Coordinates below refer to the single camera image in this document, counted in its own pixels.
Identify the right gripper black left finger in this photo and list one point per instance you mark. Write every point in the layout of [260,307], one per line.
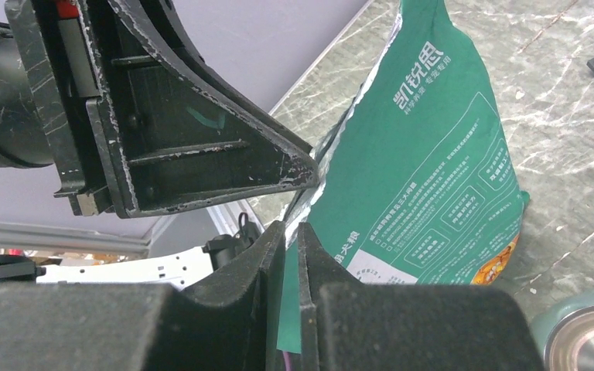
[226,321]

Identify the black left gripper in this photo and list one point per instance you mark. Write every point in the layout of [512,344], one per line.
[172,135]

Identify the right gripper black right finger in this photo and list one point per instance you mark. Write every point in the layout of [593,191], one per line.
[349,325]

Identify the green pet food bag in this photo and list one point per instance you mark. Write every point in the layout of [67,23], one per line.
[416,181]

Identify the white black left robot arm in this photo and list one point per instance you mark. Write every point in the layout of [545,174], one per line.
[22,141]

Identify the teal double pet bowl stand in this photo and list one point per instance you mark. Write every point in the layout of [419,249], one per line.
[542,325]

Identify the steel bowl left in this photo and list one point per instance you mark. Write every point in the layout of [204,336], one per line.
[570,346]

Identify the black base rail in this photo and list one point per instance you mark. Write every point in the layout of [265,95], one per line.
[180,270]

